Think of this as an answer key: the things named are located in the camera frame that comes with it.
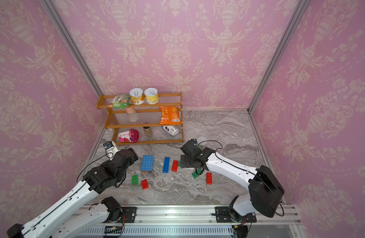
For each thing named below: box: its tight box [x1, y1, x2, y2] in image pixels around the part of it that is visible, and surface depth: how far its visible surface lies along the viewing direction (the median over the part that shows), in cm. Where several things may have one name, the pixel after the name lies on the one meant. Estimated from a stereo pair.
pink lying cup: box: [118, 128, 140, 143], surface depth 97 cm
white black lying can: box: [161, 125, 180, 137], surface depth 102 cm
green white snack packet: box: [108, 94, 131, 110], surface depth 82 cm
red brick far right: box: [205, 172, 213, 185], surface depth 87 cm
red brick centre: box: [171, 160, 179, 173], surface depth 91 cm
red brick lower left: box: [140, 178, 150, 191], surface depth 84 cm
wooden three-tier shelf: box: [96, 91, 184, 146], surface depth 96 cm
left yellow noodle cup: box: [128, 87, 145, 106], surface depth 84 cm
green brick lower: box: [191, 168, 203, 179], surface depth 89 cm
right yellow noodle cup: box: [143, 87, 160, 105], surface depth 84 cm
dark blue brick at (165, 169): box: [162, 164, 170, 174], surface depth 91 cm
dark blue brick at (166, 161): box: [163, 156, 171, 166], surface depth 94 cm
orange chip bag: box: [158, 106, 182, 125], surface depth 96 cm
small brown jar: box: [142, 126, 153, 138], surface depth 100 cm
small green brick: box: [131, 174, 139, 185], surface depth 86 cm
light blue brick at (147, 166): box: [140, 162, 153, 172], surface depth 89 cm
